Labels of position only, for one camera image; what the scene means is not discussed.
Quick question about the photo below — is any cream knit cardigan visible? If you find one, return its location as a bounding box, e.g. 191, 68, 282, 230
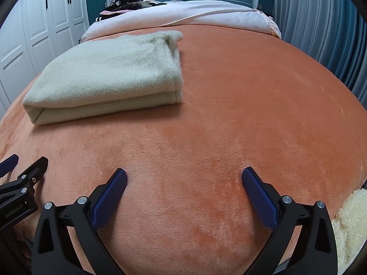
23, 30, 184, 125

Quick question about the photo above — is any dark clothes pile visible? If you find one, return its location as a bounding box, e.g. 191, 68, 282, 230
95, 0, 167, 22

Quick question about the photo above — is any person's left hand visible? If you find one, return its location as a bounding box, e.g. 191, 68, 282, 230
1, 226, 33, 266

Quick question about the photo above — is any cream fluffy rug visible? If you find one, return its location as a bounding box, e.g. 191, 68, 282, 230
331, 189, 367, 274

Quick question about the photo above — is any white wardrobe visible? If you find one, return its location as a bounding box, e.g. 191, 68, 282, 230
1, 0, 89, 114

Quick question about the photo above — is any orange plush blanket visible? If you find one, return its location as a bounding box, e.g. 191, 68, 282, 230
1, 25, 366, 274

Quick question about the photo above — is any pale pink duvet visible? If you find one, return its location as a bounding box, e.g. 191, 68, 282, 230
81, 0, 282, 42

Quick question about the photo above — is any blue grey curtain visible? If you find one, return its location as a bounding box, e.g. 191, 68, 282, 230
273, 0, 366, 105

